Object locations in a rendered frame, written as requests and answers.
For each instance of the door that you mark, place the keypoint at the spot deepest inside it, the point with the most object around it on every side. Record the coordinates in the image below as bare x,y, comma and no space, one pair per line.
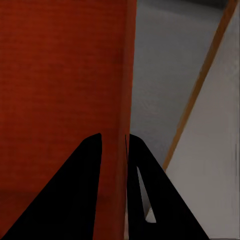
222,27

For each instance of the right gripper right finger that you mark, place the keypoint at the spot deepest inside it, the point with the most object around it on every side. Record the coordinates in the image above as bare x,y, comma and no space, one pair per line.
174,219

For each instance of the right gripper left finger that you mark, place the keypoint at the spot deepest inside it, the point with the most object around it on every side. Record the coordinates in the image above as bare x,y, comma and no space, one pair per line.
65,209

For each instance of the storage box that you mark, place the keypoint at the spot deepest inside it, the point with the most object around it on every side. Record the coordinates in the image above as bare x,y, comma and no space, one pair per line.
66,73

